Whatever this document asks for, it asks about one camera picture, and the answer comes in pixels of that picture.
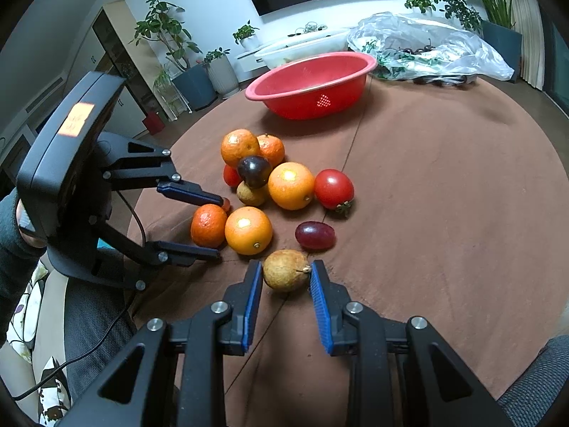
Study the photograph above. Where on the beige curtain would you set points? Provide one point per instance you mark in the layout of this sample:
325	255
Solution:
531	40

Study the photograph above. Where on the person's left hand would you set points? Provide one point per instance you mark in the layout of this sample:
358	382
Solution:
31	236

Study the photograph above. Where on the thin plant on white stand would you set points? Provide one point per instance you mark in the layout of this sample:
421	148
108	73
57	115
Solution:
162	80

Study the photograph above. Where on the floral printed cushion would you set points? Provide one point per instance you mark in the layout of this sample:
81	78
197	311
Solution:
17	311

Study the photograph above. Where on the person's left leg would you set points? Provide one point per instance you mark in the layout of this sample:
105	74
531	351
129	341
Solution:
89	311

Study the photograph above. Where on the dark purple plum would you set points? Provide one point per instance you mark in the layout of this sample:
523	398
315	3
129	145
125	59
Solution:
254	171

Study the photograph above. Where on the small plant in white pot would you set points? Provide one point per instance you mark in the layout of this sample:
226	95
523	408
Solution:
251	43

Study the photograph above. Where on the red box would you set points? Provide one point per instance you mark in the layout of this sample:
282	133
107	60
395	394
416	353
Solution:
153	123

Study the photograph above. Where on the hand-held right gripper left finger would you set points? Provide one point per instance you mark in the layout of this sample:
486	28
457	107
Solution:
253	307

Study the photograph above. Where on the red plastic basin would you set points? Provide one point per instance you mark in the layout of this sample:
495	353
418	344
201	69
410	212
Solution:
302	98

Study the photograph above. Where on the wooden glass-door cabinet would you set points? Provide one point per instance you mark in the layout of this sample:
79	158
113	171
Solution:
115	53

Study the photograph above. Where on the brown longan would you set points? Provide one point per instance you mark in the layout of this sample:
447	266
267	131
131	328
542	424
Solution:
249	195
284	271

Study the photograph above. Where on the dark red plum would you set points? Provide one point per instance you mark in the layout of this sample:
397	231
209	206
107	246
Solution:
314	235

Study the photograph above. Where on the smooth round orange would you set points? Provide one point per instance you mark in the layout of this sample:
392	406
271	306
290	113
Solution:
291	187
248	231

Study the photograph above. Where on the leafy tree in blue pot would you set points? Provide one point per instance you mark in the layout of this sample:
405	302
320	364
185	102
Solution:
195	86

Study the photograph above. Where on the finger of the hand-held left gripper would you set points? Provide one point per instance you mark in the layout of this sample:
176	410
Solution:
191	193
191	252

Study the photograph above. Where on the person's right leg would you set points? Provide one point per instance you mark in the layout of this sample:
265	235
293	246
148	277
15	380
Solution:
533	387

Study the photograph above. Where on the pile of dark cherries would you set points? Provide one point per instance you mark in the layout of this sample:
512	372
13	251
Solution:
415	50

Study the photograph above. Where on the small bushy potted plant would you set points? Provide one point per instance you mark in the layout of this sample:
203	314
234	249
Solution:
422	0

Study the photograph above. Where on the dark leafy potted plant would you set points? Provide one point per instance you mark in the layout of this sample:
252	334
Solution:
460	11

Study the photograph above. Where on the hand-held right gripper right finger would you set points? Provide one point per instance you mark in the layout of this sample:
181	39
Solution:
321	311

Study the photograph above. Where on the person's leg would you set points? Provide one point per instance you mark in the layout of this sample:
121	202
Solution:
89	311
533	387

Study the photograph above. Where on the bumpy orange mandarin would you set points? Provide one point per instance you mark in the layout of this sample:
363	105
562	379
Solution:
208	227
272	149
238	146

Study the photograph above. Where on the glass door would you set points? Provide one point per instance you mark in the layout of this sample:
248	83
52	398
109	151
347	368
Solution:
558	75

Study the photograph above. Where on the person's left forearm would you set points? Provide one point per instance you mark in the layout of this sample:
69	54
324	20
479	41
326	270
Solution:
11	275

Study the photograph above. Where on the red tomato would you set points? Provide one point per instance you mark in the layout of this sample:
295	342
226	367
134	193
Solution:
230	177
332	189

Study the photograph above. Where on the tall-leaf plant in blue pot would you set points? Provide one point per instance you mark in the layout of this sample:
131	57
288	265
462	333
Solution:
502	44

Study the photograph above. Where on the plant in tall white pot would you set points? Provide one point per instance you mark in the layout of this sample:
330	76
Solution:
224	78

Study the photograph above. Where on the white plastic basin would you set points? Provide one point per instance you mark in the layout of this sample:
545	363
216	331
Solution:
284	49

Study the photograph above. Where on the clear plastic bag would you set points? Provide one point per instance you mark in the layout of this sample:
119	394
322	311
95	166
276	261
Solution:
444	44

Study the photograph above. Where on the white television stand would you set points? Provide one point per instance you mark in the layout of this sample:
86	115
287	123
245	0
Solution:
244	56

